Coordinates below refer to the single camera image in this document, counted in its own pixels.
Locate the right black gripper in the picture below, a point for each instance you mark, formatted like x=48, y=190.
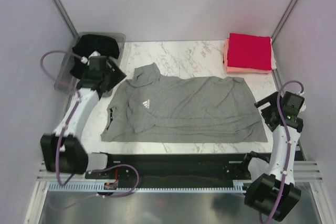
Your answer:
x=271, y=98

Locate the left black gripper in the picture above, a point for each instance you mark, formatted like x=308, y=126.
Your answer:
x=118, y=75

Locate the clear plastic bin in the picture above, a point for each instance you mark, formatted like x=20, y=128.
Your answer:
x=67, y=64

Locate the grey t shirt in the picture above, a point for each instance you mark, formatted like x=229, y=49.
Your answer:
x=151, y=107

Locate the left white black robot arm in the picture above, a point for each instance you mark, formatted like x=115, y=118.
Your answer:
x=62, y=150

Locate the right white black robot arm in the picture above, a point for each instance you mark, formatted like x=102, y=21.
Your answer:
x=272, y=191

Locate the black t shirt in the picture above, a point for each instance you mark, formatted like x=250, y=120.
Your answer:
x=87, y=44

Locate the red folded t shirt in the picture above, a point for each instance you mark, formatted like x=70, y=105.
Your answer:
x=249, y=52

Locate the pink folded t shirt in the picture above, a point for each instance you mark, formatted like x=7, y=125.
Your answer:
x=245, y=70

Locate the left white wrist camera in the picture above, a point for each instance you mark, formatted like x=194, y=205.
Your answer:
x=86, y=60

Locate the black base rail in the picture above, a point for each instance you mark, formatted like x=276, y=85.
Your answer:
x=178, y=170

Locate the left aluminium frame post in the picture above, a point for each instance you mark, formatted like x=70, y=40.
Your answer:
x=67, y=20

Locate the aluminium frame post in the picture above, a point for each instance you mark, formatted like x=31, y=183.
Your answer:
x=285, y=16
x=67, y=20

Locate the white slotted cable duct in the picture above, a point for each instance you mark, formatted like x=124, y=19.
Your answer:
x=102, y=187

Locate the right aluminium frame post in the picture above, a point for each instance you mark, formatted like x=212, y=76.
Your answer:
x=285, y=16

